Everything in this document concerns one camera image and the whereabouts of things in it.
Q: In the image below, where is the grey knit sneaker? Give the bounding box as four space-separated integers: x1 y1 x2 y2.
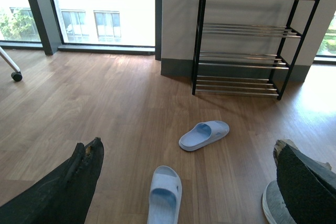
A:
262 180 296 224

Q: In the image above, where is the white chair leg with caster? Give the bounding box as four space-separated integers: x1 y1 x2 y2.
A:
0 47 23 82

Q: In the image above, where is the light blue slipper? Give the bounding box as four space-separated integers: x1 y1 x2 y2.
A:
147 166 182 223
179 121 230 152

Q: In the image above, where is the black metal shoe rack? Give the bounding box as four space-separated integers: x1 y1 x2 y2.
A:
192 0 320 99

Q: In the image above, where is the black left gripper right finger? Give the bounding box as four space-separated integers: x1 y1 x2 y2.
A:
274 139 335 223

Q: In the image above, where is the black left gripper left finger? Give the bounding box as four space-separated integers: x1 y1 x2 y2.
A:
1 137 104 223

